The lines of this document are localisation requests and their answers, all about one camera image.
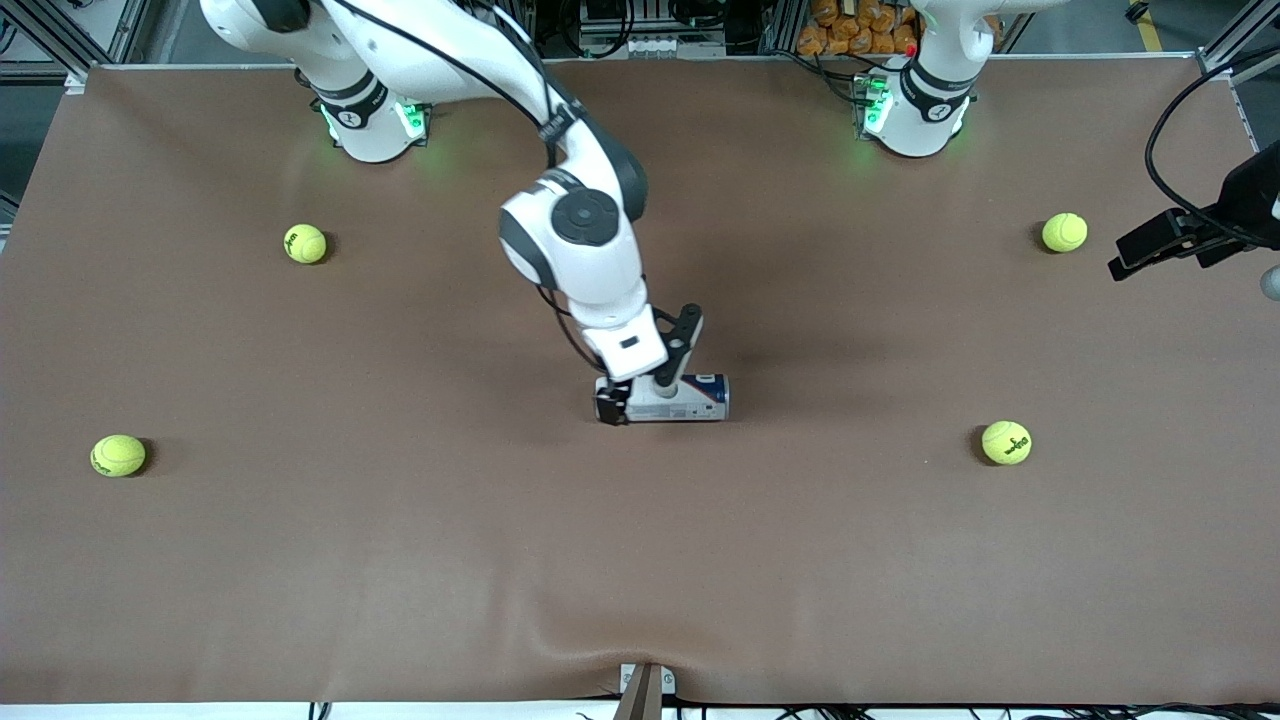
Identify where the white blue tennis ball can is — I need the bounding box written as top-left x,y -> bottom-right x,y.
597,373 -> 730,425

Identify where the yellow-green tennis ball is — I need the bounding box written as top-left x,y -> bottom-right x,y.
90,433 -> 147,479
283,223 -> 328,265
981,420 -> 1033,466
1042,212 -> 1089,254

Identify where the brown table mat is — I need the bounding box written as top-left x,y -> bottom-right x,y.
0,55 -> 1280,706

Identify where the white power strip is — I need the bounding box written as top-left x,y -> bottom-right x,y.
628,33 -> 728,59

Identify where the pile of orange packets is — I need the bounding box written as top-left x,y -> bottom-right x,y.
797,0 -> 919,57

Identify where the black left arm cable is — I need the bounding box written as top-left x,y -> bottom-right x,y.
1145,50 -> 1280,249

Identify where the black right camera bracket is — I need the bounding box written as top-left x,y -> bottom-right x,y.
655,303 -> 705,386

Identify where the slanted aluminium frame profile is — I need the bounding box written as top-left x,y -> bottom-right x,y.
15,0 -> 93,83
1200,0 -> 1280,76

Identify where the silver metal post bracket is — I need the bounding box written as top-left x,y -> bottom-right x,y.
619,663 -> 678,697

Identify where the grey aluminium camera post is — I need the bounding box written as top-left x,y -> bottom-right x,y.
612,666 -> 664,720

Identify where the upright aluminium frame post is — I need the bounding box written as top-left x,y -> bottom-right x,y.
757,0 -> 804,56

